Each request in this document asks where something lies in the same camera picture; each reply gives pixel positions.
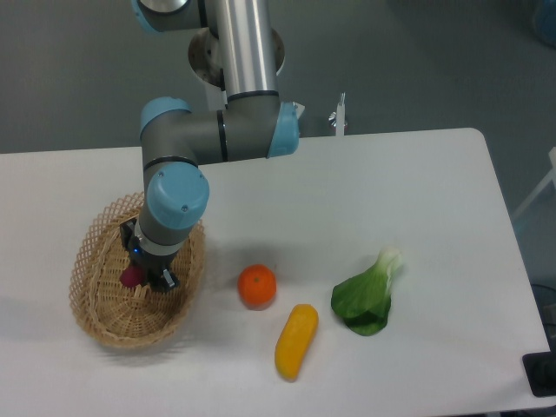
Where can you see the orange mandarin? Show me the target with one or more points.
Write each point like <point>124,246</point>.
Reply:
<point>257,286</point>

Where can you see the blue object top right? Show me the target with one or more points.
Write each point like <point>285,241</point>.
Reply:
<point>544,16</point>

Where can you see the yellow pepper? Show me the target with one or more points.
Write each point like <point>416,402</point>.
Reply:
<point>295,340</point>

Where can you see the white clamp post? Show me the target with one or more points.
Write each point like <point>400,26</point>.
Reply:
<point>337,120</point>

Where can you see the purple sweet potato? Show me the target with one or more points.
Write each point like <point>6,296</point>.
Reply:
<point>133,276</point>

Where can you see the green bok choy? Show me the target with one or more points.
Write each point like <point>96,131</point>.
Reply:
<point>363,301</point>

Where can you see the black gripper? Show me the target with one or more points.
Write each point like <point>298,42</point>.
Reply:
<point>157,267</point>

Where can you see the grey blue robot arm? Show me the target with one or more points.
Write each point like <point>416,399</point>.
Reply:
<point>176,142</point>

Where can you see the black device at edge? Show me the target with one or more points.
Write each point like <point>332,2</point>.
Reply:
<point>540,373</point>

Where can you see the white metal base frame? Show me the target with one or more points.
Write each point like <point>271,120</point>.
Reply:
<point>299,109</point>

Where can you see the woven wicker basket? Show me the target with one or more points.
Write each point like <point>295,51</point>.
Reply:
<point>130,318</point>

